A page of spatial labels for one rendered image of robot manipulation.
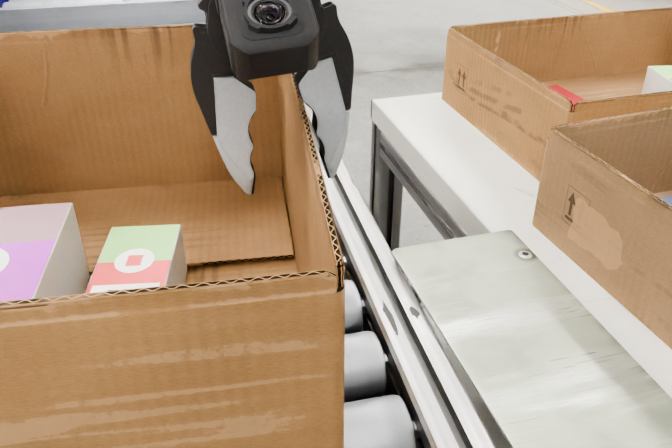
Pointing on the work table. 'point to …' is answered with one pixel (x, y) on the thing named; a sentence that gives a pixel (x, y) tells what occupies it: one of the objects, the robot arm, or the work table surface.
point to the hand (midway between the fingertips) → (290, 174)
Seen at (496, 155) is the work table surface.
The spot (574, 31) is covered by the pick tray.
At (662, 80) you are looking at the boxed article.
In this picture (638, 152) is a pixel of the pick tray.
